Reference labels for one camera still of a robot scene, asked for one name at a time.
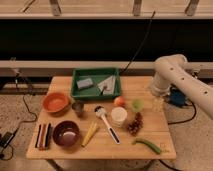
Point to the yellow banana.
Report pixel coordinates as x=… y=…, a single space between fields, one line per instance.
x=93 y=128

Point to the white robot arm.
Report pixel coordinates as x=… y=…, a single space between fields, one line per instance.
x=169 y=70

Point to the small metal cup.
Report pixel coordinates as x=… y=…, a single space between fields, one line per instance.
x=78 y=108

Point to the green plastic cup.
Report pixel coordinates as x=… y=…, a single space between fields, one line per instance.
x=137 y=105

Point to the grey folded cloth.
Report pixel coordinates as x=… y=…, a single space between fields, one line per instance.
x=107 y=86

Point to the blue-grey sponge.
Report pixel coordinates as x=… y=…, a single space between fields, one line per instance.
x=86 y=83

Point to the green plastic bin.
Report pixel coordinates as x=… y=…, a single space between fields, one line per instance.
x=97 y=75

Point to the red apple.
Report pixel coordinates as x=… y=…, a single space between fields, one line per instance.
x=119 y=101

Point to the white round container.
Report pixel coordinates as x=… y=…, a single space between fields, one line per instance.
x=119 y=116

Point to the bunch of dark grapes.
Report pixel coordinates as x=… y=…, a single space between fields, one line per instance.
x=136 y=124

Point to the wooden table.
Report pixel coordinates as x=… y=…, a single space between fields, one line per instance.
x=102 y=146

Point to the orange bowl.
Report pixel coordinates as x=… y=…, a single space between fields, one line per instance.
x=55 y=102

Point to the clear plastic gripper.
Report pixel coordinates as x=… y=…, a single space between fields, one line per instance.
x=157 y=105

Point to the dark maroon bowl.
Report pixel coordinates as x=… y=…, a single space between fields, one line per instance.
x=66 y=133

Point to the blue device on floor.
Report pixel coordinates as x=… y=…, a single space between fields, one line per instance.
x=177 y=98

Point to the green cucumber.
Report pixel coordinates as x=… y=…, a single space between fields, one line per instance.
x=149 y=144

